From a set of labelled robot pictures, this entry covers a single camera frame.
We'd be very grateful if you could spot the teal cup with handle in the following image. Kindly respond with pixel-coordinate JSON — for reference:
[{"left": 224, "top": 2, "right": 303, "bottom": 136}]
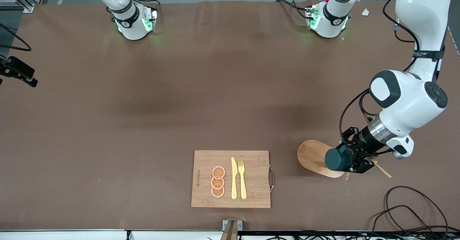
[{"left": 325, "top": 145, "right": 355, "bottom": 171}]

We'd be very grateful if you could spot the wooden mug tree stand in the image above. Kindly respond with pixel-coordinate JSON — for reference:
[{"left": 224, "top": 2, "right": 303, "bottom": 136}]
[{"left": 297, "top": 139, "right": 393, "bottom": 180}]

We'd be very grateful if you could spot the table cover sheet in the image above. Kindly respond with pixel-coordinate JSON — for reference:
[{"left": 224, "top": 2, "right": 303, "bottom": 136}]
[{"left": 0, "top": 0, "right": 460, "bottom": 231}]

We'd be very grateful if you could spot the bamboo cutting board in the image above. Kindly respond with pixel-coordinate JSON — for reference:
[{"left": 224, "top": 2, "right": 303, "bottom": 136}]
[{"left": 191, "top": 150, "right": 275, "bottom": 209}]

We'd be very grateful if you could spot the yellow plastic fork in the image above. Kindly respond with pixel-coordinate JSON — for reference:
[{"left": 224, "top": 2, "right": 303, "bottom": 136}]
[{"left": 238, "top": 160, "right": 248, "bottom": 200}]

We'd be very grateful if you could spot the yellow plastic knife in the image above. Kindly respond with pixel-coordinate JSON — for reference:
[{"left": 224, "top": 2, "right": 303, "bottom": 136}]
[{"left": 231, "top": 157, "right": 238, "bottom": 200}]

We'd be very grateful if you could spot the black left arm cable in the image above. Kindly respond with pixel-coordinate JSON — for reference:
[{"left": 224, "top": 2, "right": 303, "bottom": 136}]
[{"left": 339, "top": 0, "right": 421, "bottom": 156}]

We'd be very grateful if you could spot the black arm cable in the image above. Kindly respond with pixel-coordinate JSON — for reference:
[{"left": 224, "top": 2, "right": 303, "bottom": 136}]
[
  {"left": 339, "top": 0, "right": 421, "bottom": 156},
  {"left": 0, "top": 23, "right": 32, "bottom": 51}
]

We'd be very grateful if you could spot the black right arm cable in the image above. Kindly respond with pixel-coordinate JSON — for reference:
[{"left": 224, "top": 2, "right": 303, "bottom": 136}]
[{"left": 0, "top": 23, "right": 32, "bottom": 51}]

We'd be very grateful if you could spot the black looped cable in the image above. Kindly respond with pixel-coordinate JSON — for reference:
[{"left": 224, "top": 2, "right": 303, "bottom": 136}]
[
  {"left": 385, "top": 186, "right": 450, "bottom": 240},
  {"left": 370, "top": 205, "right": 432, "bottom": 240}
]

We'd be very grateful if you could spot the metal bracket with brown post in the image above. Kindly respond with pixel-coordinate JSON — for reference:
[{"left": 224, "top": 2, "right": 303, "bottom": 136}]
[{"left": 220, "top": 220, "right": 243, "bottom": 240}]

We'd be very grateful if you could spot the white table edge rail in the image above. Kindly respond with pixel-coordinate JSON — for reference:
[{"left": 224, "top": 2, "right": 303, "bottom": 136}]
[{"left": 0, "top": 229, "right": 223, "bottom": 240}]

